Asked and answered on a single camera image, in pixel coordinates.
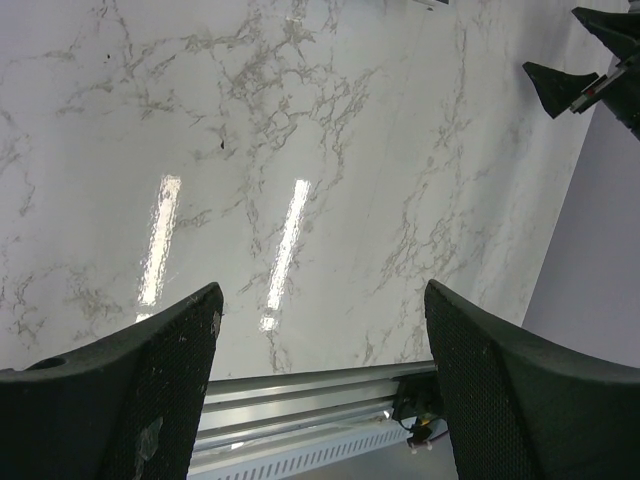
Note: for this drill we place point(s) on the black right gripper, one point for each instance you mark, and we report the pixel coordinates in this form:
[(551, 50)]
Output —
[(619, 91)]

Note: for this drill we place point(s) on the white slotted cable duct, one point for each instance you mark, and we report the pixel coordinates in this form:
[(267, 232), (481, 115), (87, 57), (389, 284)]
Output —
[(282, 461)]

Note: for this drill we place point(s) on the aluminium front rail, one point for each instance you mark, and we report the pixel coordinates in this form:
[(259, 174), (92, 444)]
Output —
[(241, 410)]

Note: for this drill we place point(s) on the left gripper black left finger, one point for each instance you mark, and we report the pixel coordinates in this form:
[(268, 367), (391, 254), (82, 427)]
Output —
[(126, 406)]

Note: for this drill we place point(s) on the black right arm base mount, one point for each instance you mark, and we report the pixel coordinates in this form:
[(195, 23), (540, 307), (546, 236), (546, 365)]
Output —
[(418, 402)]

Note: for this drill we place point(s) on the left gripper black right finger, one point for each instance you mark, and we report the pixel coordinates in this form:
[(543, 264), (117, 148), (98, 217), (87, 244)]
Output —
[(519, 406)]

